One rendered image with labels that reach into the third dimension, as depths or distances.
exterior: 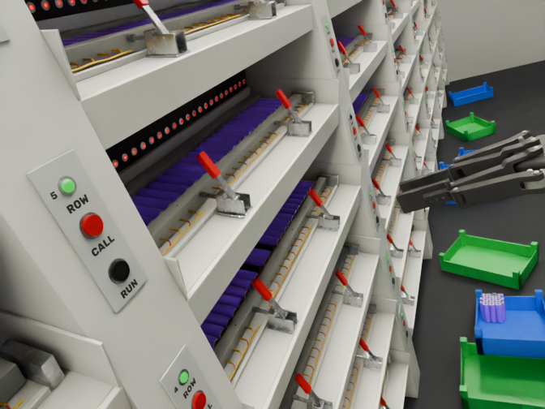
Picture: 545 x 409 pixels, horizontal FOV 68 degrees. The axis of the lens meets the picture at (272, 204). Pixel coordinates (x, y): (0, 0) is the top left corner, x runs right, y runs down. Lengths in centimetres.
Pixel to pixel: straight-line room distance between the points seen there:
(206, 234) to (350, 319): 49
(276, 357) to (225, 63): 39
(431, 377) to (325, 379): 73
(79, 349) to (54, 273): 7
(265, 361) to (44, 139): 40
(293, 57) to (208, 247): 54
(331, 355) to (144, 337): 52
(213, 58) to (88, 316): 32
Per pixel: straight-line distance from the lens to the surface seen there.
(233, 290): 66
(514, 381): 148
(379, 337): 113
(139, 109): 40
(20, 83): 33
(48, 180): 32
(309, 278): 70
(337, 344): 85
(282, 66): 91
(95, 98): 36
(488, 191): 54
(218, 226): 50
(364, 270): 101
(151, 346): 38
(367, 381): 105
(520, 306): 167
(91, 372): 37
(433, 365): 152
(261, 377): 57
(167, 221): 48
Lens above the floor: 116
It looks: 24 degrees down
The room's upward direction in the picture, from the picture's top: 21 degrees counter-clockwise
